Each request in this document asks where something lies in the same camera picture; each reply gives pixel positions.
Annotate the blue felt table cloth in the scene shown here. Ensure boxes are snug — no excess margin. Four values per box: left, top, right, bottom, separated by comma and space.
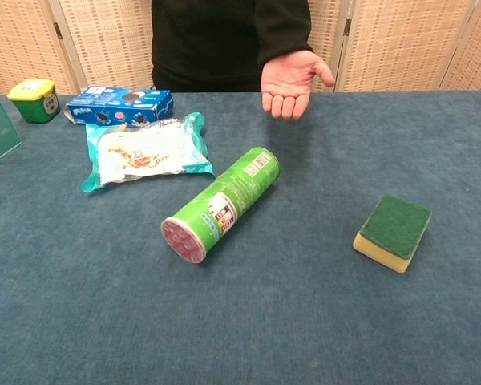
0, 91, 481, 385

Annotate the teal and white snack bag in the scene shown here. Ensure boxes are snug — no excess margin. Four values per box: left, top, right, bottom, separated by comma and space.
80, 111, 216, 196

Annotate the green tub with yellow lid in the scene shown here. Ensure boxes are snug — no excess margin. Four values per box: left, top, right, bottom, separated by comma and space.
6, 78, 61, 124

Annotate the person's open bare hand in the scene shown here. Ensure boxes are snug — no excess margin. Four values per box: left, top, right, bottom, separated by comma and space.
261, 51, 337, 120

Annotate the green cylindrical chips can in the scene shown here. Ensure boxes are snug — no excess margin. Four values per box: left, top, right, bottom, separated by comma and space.
160, 146, 281, 265

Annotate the blue cookie box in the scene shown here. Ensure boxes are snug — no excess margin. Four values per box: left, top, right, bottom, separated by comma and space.
65, 85, 175, 126

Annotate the green and yellow sponge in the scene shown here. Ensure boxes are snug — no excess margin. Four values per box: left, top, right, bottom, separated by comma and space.
352, 193, 433, 274

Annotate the woven folding screen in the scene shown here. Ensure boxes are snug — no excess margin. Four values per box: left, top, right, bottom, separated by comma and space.
0, 0, 481, 96

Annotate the person in black sweater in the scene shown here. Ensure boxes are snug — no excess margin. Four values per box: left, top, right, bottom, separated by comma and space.
150, 0, 314, 93

